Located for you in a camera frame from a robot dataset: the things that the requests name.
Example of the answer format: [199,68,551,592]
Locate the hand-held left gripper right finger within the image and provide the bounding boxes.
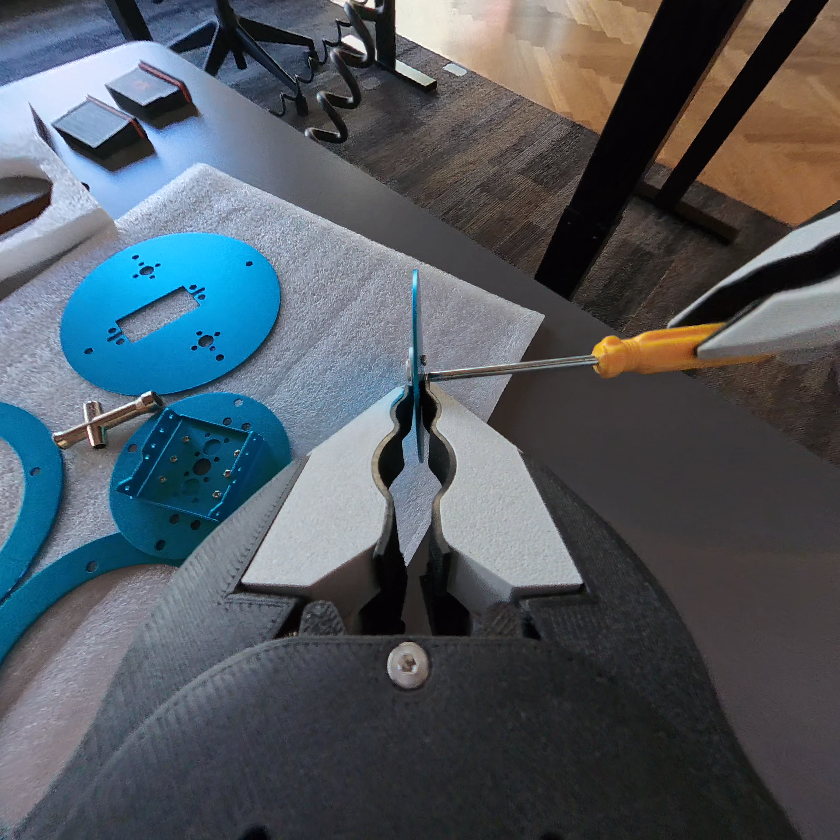
[423,385,585,618]

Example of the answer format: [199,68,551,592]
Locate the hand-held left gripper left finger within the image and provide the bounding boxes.
[245,385,418,618]

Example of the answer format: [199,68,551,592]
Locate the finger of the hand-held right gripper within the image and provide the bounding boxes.
[693,273,840,367]
[666,210,840,330]

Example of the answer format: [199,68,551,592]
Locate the yellow handled screwdriver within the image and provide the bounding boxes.
[426,321,731,385]

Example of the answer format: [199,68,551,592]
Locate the small blue round plate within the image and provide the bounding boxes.
[403,269,437,464]

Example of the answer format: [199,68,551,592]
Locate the black desk leg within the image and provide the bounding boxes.
[342,0,439,94]
[636,0,829,245]
[535,0,750,300]

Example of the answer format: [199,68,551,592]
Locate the grey desk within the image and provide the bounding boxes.
[0,40,840,840]

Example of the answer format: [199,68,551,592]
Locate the white foam sheet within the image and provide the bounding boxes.
[0,162,546,802]

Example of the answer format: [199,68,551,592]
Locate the metal cross wrench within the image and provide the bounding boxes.
[52,389,166,452]

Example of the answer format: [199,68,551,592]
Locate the large blue round plate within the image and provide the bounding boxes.
[59,231,284,399]

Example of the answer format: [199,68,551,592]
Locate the black flat device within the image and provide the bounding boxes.
[49,95,153,166]
[104,59,196,123]

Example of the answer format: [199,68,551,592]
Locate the black star stand base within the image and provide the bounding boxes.
[162,0,319,118]

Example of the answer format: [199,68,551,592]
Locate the blue disc with bracket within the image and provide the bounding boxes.
[108,392,294,564]

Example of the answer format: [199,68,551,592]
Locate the blue metal ring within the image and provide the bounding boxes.
[0,401,67,603]
[0,531,187,666]

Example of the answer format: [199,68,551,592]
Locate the white foam frame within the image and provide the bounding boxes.
[0,142,119,299]

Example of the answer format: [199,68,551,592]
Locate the black coiled cable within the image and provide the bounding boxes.
[302,0,384,147]

